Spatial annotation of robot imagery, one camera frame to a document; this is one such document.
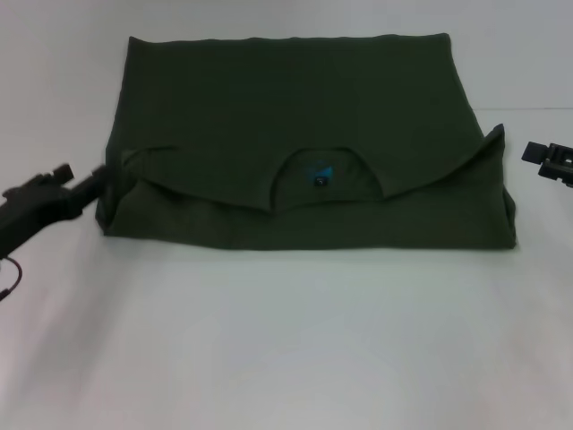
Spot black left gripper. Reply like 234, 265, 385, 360
0, 162, 109, 254

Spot dark green FREE t-shirt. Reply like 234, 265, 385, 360
96, 30, 520, 250

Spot dark left arm cable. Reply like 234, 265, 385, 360
0, 255, 26, 302

